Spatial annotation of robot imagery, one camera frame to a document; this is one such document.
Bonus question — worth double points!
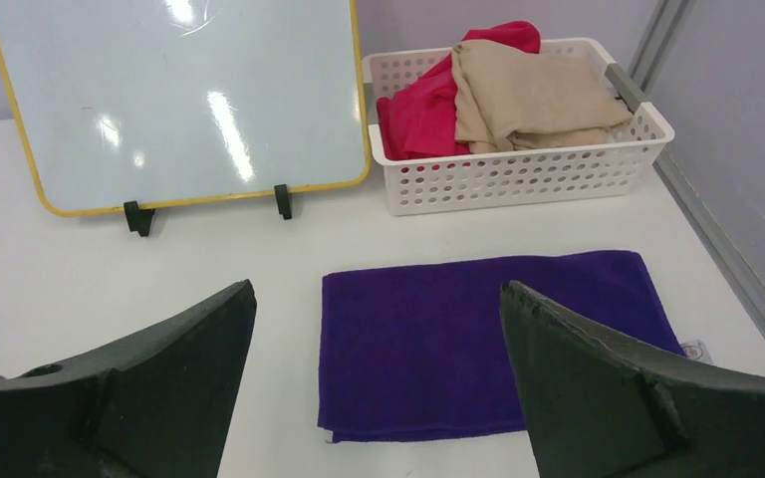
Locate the purple towel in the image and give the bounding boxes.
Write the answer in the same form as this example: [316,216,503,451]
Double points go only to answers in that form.
[318,250,682,442]

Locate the red cloth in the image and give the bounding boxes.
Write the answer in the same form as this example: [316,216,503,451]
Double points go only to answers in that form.
[377,21,541,160]

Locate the white perforated plastic basket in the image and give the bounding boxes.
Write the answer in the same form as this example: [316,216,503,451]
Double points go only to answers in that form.
[368,37,675,216]

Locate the yellow framed whiteboard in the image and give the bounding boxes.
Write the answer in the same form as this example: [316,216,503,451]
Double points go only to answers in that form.
[0,0,371,217]

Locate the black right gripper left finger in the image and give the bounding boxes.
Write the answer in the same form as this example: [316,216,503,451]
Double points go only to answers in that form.
[0,280,257,477]

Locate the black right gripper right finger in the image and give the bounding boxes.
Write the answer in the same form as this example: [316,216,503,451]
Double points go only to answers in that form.
[501,281,765,477]

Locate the aluminium frame rail right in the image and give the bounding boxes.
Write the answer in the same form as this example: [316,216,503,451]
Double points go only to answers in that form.
[630,1,765,338]

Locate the beige cloth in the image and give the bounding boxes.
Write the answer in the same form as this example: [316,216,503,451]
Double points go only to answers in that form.
[451,40,633,154]

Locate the black whiteboard stand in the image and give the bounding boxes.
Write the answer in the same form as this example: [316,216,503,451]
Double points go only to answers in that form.
[123,184,293,238]

